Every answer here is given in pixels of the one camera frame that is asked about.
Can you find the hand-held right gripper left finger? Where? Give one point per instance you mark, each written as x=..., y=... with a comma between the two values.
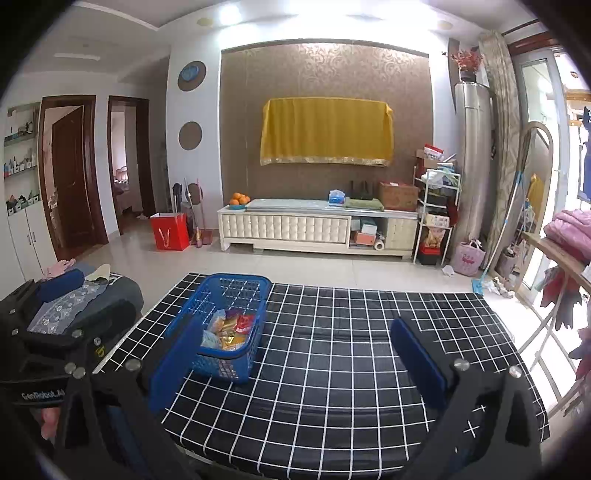
x=178, y=360

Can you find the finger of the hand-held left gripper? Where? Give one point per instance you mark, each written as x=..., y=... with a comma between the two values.
x=111, y=318
x=60, y=284

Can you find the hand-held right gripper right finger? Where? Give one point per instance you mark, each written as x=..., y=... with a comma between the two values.
x=418, y=360

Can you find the pile of mixed packets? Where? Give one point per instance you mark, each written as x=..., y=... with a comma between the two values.
x=228, y=339

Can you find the blue plastic basket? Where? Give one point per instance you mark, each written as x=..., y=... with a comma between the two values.
x=235, y=278

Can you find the person's left hand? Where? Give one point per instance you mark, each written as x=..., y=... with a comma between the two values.
x=46, y=417

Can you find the pink cloth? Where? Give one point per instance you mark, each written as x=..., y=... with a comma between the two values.
x=60, y=268

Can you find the grey cloth covered chair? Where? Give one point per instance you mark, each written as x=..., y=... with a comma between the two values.
x=124, y=290

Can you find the beige cloth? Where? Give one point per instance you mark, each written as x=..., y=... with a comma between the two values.
x=99, y=272

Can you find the white cupboard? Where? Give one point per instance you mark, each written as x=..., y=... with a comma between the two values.
x=27, y=240

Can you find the black white-grid tablecloth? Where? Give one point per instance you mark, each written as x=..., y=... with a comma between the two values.
x=346, y=350

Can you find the brown wooden door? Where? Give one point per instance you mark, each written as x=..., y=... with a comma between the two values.
x=69, y=184

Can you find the red gift bag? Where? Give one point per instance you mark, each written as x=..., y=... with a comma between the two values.
x=168, y=230

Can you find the pink tote bag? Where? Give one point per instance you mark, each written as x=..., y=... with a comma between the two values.
x=467, y=261

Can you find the white paper roll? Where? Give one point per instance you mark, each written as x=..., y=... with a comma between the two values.
x=379, y=245

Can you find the orange box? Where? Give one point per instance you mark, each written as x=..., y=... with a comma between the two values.
x=364, y=237

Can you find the white metal shelf rack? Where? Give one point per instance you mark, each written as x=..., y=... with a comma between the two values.
x=418, y=217

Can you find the red hanging clothes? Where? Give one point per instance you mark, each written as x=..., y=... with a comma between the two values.
x=561, y=295

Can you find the brown cardboard box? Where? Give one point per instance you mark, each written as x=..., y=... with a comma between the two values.
x=398, y=197

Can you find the green folded cloth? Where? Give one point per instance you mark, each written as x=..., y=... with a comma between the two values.
x=364, y=204

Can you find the white tufted TV cabinet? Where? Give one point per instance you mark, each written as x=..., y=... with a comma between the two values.
x=286, y=228

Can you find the wooden side table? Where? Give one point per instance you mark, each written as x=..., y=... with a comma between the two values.
x=554, y=256

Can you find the plate of oranges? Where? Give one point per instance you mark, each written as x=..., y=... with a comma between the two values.
x=239, y=199

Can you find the black router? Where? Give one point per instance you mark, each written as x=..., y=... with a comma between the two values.
x=362, y=190

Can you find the blue tissue pack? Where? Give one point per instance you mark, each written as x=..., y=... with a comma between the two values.
x=337, y=197

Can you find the pink padded jacket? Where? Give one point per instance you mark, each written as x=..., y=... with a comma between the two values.
x=570, y=230

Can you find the silver standing air conditioner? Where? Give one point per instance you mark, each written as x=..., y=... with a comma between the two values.
x=475, y=161

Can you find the arched floor mirror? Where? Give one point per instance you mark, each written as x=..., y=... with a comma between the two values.
x=531, y=152

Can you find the yellow cloth cover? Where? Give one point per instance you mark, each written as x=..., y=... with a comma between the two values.
x=323, y=129

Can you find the patterned beige curtain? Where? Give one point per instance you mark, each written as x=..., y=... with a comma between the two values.
x=505, y=115

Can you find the red flower vase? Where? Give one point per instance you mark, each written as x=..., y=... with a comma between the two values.
x=467, y=62

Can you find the brown door frame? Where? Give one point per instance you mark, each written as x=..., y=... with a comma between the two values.
x=147, y=184

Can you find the round wall plaque blue plate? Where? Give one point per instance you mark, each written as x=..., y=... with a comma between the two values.
x=191, y=76

